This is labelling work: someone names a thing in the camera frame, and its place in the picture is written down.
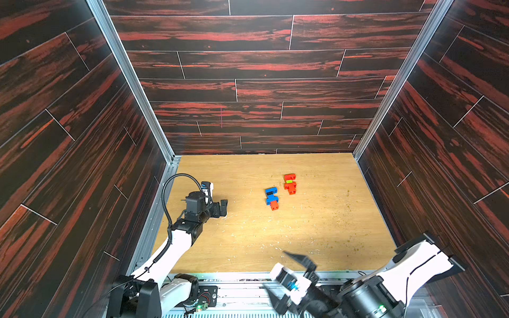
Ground red tall square brick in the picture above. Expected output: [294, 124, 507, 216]
[270, 201, 279, 211]

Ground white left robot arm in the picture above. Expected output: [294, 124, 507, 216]
[106, 192, 228, 317]

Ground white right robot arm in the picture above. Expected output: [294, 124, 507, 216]
[267, 232, 467, 317]

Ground aluminium front base rails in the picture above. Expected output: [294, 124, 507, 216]
[163, 270, 445, 317]

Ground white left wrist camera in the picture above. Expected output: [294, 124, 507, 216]
[201, 181, 213, 201]

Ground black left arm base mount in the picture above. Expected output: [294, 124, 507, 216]
[192, 285, 219, 310]

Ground aluminium frame rail left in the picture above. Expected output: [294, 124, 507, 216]
[86, 0, 181, 273]

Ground aluminium frame rail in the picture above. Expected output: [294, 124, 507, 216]
[86, 0, 181, 273]
[353, 0, 453, 162]

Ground aluminium frame rail right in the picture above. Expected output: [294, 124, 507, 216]
[353, 0, 453, 162]

